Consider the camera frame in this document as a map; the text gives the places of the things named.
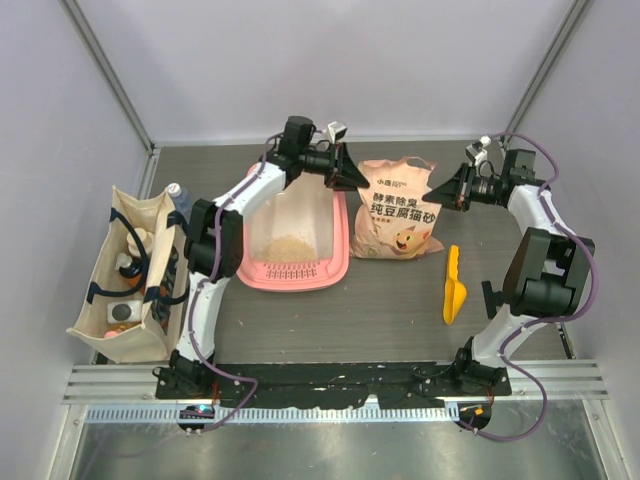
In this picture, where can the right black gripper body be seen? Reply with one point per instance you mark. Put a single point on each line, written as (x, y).
(468, 188)

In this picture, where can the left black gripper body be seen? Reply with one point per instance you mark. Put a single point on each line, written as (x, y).
(333, 164)

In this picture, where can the pink cat litter bag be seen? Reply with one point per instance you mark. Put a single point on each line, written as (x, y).
(393, 221)

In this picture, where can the yellow plastic scoop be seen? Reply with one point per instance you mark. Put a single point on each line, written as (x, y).
(455, 292)

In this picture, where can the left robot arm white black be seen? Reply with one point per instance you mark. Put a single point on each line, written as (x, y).
(215, 241)

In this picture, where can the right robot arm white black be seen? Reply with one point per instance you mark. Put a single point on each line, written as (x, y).
(546, 278)

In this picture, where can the pink litter box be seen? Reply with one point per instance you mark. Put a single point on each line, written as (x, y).
(315, 214)

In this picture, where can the tan litter pile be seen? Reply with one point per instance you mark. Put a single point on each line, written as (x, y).
(288, 249)

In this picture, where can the clear plastic water bottle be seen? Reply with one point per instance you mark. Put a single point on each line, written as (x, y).
(181, 199)

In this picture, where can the beige wooden item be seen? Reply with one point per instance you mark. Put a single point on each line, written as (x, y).
(140, 237)

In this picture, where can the dark bottle white pump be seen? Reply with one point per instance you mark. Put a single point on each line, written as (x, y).
(130, 268)

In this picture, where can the beige canvas tote bag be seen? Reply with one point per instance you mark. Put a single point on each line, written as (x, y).
(162, 287)

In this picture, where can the white bottle grey cap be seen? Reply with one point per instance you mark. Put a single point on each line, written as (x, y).
(123, 312)

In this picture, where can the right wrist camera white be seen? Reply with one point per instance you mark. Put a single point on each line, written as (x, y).
(476, 152)

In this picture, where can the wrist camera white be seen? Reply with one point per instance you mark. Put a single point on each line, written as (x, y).
(334, 132)
(476, 152)

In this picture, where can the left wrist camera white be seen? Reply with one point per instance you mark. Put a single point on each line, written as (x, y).
(334, 132)

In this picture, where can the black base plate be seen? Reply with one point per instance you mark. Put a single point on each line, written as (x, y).
(327, 386)

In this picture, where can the aluminium rail frame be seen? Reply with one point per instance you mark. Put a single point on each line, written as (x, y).
(127, 394)

